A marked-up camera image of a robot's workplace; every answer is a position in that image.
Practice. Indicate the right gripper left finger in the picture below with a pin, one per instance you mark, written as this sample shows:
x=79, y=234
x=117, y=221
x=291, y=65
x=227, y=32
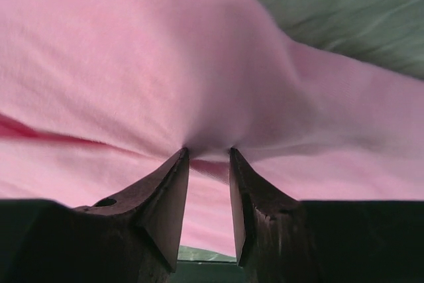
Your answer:
x=134, y=235

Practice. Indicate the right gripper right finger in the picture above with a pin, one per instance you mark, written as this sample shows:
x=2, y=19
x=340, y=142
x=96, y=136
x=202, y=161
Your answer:
x=272, y=239

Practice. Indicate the pink t-shirt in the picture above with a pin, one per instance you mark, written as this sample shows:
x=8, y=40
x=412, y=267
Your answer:
x=96, y=94

